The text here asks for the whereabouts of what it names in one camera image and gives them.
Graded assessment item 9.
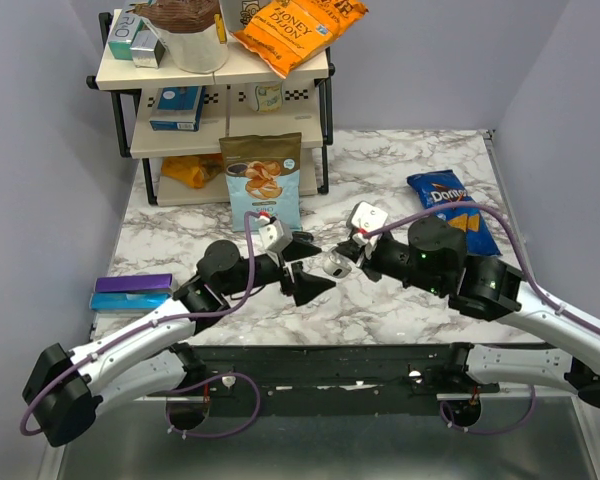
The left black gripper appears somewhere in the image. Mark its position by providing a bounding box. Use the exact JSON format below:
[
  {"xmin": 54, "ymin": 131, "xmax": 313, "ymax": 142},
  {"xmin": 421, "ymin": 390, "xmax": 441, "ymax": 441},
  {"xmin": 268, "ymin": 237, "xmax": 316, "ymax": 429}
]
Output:
[{"xmin": 220, "ymin": 235, "xmax": 336, "ymax": 306}]

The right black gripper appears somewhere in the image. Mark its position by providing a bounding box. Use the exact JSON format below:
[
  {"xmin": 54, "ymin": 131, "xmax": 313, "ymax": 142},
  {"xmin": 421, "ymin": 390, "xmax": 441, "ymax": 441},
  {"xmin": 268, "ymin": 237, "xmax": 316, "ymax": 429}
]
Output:
[{"xmin": 336, "ymin": 232, "xmax": 445, "ymax": 296}]

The white earbud charging case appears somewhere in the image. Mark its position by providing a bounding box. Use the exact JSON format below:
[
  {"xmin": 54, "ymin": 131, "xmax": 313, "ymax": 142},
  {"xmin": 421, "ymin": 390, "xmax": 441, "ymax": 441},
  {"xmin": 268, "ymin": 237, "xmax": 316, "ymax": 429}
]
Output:
[{"xmin": 323, "ymin": 247, "xmax": 352, "ymax": 279}]

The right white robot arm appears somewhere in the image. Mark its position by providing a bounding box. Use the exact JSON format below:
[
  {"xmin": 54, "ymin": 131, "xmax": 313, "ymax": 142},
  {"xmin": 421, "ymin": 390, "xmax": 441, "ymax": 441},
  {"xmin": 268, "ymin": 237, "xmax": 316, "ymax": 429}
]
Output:
[{"xmin": 329, "ymin": 215, "xmax": 600, "ymax": 409}]

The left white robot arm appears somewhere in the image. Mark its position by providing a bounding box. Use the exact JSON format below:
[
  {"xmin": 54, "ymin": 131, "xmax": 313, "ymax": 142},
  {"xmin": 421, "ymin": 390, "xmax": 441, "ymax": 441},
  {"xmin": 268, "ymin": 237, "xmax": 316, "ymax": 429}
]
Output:
[{"xmin": 19, "ymin": 236, "xmax": 336, "ymax": 447}]

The black marbled charging case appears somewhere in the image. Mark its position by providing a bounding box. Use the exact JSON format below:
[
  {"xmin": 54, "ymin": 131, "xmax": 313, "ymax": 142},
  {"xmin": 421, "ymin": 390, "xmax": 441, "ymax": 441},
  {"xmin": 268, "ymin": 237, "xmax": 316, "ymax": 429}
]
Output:
[{"xmin": 293, "ymin": 231, "xmax": 314, "ymax": 242}]

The blue doritos bag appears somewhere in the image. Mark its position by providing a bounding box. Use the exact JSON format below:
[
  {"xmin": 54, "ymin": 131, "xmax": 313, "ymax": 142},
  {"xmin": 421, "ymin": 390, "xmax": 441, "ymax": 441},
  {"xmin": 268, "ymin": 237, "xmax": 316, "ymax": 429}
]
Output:
[{"xmin": 406, "ymin": 169, "xmax": 501, "ymax": 256}]

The cassava chips bag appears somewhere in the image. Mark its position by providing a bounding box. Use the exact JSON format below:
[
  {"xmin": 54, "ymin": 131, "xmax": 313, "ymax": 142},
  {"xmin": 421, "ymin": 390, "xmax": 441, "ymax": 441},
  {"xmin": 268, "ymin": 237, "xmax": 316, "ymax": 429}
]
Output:
[{"xmin": 219, "ymin": 132, "xmax": 302, "ymax": 232}]

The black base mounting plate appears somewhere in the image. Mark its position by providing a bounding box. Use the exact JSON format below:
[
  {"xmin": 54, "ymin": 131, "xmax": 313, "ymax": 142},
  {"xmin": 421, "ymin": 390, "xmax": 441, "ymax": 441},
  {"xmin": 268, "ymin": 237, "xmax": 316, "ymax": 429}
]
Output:
[{"xmin": 82, "ymin": 324, "xmax": 536, "ymax": 419}]

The purple box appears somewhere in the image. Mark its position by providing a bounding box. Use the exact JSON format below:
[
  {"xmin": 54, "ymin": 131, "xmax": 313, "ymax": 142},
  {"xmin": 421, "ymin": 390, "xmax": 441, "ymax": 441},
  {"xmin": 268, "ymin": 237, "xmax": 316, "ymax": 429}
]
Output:
[{"xmin": 94, "ymin": 273, "xmax": 176, "ymax": 293}]

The orange snack bag bottom shelf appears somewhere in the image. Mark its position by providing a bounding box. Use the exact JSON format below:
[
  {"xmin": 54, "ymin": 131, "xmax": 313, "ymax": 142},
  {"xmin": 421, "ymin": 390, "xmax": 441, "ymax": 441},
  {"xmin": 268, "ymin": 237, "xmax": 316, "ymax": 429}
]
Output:
[{"xmin": 161, "ymin": 153, "xmax": 224, "ymax": 189}]

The white cup on shelf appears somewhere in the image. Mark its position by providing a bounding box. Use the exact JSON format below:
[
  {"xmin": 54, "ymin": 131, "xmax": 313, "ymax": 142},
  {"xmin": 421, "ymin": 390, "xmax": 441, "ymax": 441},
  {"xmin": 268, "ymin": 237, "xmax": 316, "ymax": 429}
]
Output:
[{"xmin": 245, "ymin": 82, "xmax": 284, "ymax": 113}]

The black and cream shelf rack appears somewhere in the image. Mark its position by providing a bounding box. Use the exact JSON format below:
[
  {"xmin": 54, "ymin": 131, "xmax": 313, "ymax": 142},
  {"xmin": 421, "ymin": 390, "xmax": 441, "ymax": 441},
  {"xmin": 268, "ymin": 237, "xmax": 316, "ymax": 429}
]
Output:
[{"xmin": 86, "ymin": 9, "xmax": 335, "ymax": 207}]

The shiny blue box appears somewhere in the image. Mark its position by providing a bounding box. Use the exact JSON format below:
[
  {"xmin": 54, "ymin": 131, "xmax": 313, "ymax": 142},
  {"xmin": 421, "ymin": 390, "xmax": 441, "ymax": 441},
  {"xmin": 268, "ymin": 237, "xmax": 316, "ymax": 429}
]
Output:
[{"xmin": 90, "ymin": 293, "xmax": 171, "ymax": 313}]

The blue box on shelf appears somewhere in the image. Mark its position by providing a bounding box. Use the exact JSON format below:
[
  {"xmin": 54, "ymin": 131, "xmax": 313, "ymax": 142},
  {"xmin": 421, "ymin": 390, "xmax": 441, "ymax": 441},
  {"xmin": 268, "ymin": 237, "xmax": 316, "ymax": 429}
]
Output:
[{"xmin": 149, "ymin": 86, "xmax": 206, "ymax": 132}]

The orange honey dijon chip bag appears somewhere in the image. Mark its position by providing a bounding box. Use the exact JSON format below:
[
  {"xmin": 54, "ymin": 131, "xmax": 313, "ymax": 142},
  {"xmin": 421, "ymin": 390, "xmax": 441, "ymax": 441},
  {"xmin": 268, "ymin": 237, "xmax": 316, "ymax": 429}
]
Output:
[{"xmin": 232, "ymin": 0, "xmax": 368, "ymax": 79}]

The white and brown paper bag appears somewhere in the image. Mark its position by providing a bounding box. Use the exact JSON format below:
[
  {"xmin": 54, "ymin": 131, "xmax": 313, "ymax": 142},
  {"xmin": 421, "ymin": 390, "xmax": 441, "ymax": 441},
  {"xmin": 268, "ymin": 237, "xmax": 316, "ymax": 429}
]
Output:
[{"xmin": 132, "ymin": 0, "xmax": 229, "ymax": 74}]

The white carton top shelf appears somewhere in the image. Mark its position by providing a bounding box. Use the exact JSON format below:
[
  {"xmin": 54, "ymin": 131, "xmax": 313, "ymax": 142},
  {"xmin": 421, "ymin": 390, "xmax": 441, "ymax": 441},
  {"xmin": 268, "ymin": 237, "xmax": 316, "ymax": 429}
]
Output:
[{"xmin": 220, "ymin": 0, "xmax": 271, "ymax": 32}]

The silver small box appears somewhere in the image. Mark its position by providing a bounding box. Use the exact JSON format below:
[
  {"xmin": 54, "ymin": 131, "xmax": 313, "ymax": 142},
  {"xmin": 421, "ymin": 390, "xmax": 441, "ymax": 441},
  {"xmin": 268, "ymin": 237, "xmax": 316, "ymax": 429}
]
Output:
[{"xmin": 130, "ymin": 29, "xmax": 165, "ymax": 69}]

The teal RO box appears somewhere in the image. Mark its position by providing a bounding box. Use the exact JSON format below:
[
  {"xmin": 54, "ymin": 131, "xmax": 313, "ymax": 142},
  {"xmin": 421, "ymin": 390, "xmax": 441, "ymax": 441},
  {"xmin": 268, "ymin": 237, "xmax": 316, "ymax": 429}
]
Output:
[{"xmin": 107, "ymin": 0, "xmax": 151, "ymax": 61}]

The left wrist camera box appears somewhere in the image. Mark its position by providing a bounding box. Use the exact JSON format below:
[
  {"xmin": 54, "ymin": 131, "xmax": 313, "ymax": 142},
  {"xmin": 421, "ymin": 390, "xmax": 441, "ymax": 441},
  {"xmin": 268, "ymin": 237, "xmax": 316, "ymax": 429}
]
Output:
[{"xmin": 258, "ymin": 217, "xmax": 293, "ymax": 255}]

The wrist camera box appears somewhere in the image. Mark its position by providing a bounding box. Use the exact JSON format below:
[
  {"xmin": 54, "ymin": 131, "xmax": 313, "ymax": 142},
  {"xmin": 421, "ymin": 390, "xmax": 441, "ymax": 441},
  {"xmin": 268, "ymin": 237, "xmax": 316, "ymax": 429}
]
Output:
[
  {"xmin": 258, "ymin": 217, "xmax": 293, "ymax": 255},
  {"xmin": 346, "ymin": 201, "xmax": 388, "ymax": 249}
]

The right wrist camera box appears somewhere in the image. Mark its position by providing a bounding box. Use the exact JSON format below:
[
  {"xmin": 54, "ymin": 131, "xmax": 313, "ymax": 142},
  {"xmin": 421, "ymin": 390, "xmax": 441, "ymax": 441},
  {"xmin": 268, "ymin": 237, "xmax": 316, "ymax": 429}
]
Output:
[{"xmin": 346, "ymin": 201, "xmax": 388, "ymax": 249}]

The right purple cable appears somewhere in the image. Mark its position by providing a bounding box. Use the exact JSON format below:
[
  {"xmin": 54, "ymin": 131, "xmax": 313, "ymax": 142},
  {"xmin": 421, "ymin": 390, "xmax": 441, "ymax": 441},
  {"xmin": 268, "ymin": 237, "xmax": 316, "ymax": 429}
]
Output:
[{"xmin": 362, "ymin": 200, "xmax": 600, "ymax": 346}]

